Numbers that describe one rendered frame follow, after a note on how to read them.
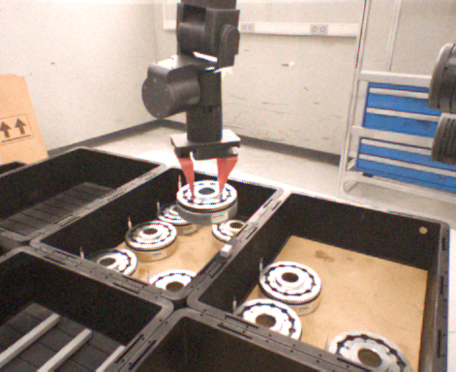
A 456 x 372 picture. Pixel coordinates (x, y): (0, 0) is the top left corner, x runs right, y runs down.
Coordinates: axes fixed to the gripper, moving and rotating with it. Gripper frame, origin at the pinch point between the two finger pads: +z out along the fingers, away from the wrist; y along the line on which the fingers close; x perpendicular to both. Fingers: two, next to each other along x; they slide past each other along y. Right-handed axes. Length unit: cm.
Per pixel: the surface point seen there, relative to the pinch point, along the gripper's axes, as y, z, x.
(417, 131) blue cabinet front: 151, 39, 118
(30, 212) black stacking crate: -35, 16, 34
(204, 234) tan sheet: 1.9, 16.7, 11.8
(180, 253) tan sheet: -4.3, 16.5, 6.4
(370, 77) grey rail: 131, 11, 140
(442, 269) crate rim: 29.1, 6.8, -22.7
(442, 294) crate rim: 25.2, 6.9, -26.8
